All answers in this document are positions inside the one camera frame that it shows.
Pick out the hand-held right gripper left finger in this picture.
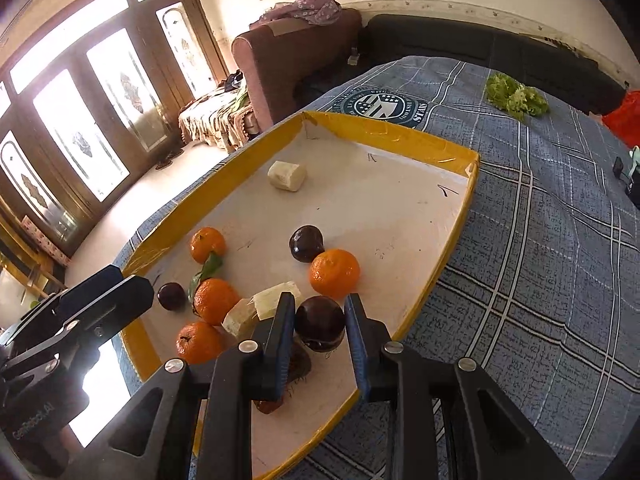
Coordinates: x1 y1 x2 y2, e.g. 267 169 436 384
75 292 297 480

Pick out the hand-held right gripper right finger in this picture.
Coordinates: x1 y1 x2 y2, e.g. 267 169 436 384
344 292 576 480

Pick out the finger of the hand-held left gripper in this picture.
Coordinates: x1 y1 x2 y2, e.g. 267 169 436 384
59 264 126 314
64 275 154 357

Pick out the dark purple plum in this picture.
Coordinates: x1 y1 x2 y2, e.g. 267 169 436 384
288 225 326 263
287 342 315 378
157 282 187 312
294 295 347 352

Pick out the small peeled sugarcane piece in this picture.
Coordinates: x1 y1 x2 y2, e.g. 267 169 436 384
250 281 303 321

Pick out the large peeled sugarcane piece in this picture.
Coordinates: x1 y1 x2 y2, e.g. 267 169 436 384
221 298 258 341

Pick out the orange mandarin with leaf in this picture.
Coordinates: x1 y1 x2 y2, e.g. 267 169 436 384
187 252 242 326

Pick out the yellow cardboard tray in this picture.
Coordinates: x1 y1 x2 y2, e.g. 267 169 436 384
120 110 482 480

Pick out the peeled sugarcane block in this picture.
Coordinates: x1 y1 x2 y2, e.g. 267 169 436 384
267 160 307 192

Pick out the patterned cloth covered bench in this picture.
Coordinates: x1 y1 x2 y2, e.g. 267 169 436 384
178 85 261 153

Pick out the blue plaid blanket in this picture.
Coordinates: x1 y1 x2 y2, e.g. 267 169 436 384
112 55 640 480

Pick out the wooden glass door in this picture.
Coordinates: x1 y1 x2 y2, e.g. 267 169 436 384
0 0 228 256

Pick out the brown sofa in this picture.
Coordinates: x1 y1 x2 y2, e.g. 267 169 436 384
231 7 363 131

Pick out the green lettuce bunch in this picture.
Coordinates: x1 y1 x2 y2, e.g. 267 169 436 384
485 72 551 122

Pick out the black sofa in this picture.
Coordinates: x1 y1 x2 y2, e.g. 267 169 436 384
295 14 628 116

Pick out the pink floral cloth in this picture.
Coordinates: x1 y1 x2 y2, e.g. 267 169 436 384
258 0 342 26

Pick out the red plastic bag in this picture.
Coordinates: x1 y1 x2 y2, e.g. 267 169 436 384
601 89 640 148

